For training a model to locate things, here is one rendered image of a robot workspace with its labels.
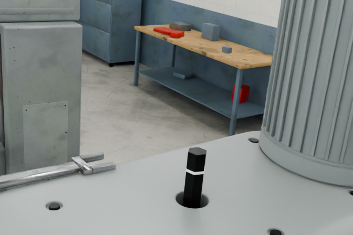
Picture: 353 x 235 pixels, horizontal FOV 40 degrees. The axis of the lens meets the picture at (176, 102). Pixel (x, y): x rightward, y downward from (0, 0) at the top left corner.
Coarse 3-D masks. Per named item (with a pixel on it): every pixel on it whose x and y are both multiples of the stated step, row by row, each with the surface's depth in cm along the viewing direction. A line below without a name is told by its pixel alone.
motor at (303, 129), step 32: (288, 0) 59; (320, 0) 54; (352, 0) 52; (288, 32) 59; (320, 32) 55; (352, 32) 53; (288, 64) 60; (320, 64) 56; (352, 64) 54; (288, 96) 60; (320, 96) 57; (352, 96) 55; (288, 128) 61; (320, 128) 58; (352, 128) 56; (288, 160) 61; (320, 160) 59; (352, 160) 58
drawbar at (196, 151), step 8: (192, 152) 51; (200, 152) 51; (192, 160) 50; (200, 160) 50; (192, 168) 51; (200, 168) 51; (192, 176) 51; (200, 176) 51; (192, 184) 51; (200, 184) 52; (184, 192) 52; (192, 192) 52; (200, 192) 52; (184, 200) 52; (192, 200) 52; (200, 200) 52
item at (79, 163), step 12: (84, 156) 59; (96, 156) 59; (36, 168) 55; (48, 168) 55; (60, 168) 55; (72, 168) 56; (84, 168) 56; (96, 168) 56; (108, 168) 57; (0, 180) 52; (12, 180) 52; (24, 180) 53; (36, 180) 53
